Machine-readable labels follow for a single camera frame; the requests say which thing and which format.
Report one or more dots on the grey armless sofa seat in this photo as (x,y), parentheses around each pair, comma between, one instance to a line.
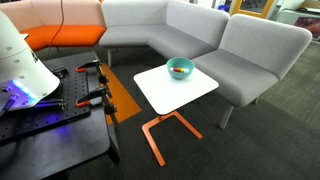
(240,73)

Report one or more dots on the light blue bowl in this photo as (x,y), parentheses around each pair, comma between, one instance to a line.
(180,75)

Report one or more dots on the yellow door frame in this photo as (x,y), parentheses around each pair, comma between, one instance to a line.
(253,14)

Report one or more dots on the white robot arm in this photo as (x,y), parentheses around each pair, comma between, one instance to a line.
(23,70)

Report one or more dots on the white side table orange frame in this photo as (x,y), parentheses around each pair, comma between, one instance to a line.
(156,122)

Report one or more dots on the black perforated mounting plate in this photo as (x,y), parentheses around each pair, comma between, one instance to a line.
(71,100)

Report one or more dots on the grey corner sofa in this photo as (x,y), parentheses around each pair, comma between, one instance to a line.
(160,36)

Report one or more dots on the glue stick with white cap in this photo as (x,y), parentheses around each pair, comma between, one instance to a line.
(179,70)

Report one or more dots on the white cabinet with red poster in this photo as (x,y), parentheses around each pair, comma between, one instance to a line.
(300,20)

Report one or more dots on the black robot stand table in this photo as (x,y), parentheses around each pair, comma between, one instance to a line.
(76,146)

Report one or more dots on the pink and orange sofa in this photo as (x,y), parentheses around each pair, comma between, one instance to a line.
(66,35)

